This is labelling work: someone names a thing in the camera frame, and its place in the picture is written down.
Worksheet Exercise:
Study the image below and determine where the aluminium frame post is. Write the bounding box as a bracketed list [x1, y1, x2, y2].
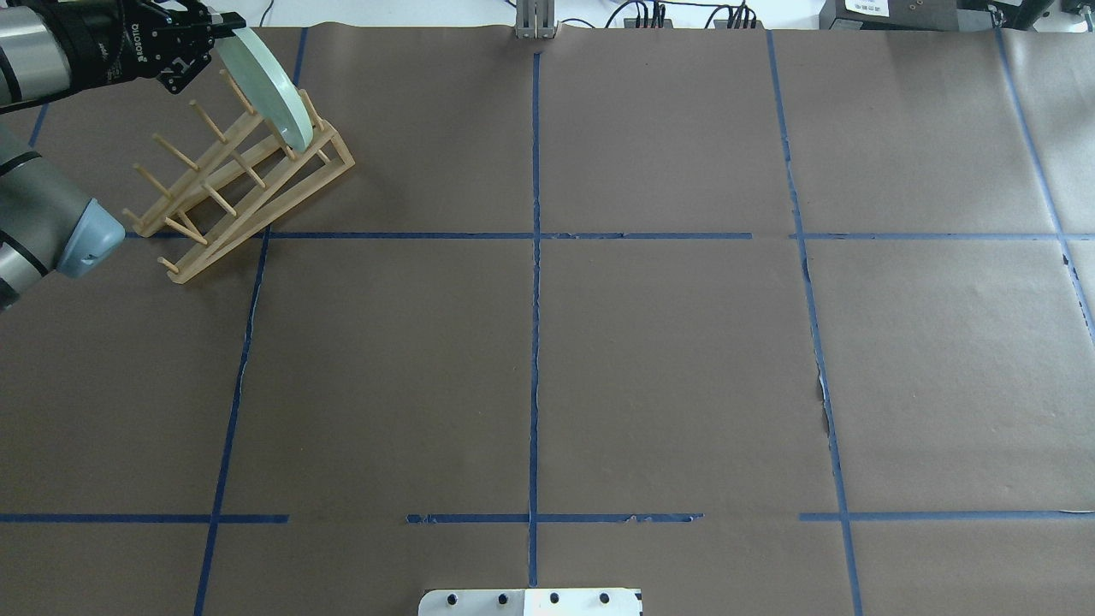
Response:
[509, 0, 558, 40]

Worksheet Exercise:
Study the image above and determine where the wooden dish rack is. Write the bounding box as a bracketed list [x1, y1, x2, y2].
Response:
[122, 69, 356, 284]

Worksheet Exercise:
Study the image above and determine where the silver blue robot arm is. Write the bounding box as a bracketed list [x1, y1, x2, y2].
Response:
[1, 1, 247, 311]

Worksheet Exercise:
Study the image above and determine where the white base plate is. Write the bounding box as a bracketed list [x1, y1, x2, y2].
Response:
[417, 586, 644, 615]

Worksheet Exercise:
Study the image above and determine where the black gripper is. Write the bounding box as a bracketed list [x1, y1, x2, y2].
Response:
[117, 1, 247, 94]

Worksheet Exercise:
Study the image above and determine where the light green plate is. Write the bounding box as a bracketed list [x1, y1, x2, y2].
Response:
[214, 27, 314, 151]

